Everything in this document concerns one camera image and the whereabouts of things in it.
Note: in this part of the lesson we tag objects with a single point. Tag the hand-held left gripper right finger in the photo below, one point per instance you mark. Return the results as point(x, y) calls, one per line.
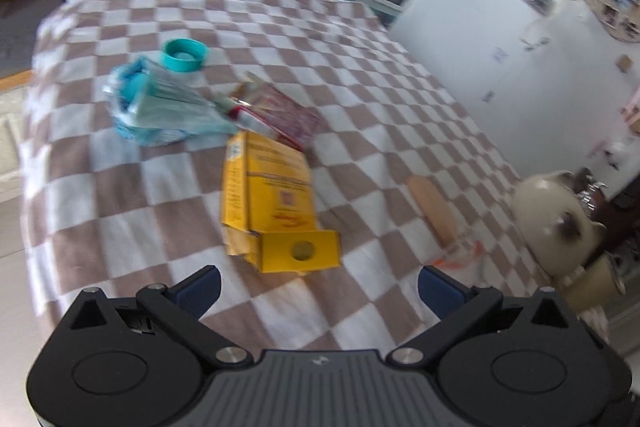
point(440, 289)

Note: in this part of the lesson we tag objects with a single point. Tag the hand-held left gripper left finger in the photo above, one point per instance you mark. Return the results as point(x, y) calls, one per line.
point(195, 289)

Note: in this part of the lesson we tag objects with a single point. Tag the yellow cardboard box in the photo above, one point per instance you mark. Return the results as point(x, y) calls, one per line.
point(280, 202)

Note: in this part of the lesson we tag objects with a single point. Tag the red cigarette pack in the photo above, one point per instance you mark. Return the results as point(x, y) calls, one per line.
point(285, 117)

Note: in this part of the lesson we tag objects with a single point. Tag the teal plastic lid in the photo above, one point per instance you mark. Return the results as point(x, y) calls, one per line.
point(182, 55)

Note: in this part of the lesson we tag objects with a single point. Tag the clear wrapper orange print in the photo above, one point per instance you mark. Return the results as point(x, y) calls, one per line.
point(462, 257)

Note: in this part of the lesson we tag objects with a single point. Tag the wooden stick in wrapper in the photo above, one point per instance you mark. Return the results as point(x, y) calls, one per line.
point(434, 209)

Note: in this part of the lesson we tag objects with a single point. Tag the brown white checkered tablecloth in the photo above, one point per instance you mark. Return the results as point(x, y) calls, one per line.
point(160, 207)

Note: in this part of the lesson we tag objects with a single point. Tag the metal faucet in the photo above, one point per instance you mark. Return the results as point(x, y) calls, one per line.
point(592, 192)

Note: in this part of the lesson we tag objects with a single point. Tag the light blue plastic wrapper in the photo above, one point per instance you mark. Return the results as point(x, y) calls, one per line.
point(160, 107)

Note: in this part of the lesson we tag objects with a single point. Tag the grey bench cushion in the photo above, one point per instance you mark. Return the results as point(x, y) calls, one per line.
point(25, 32)

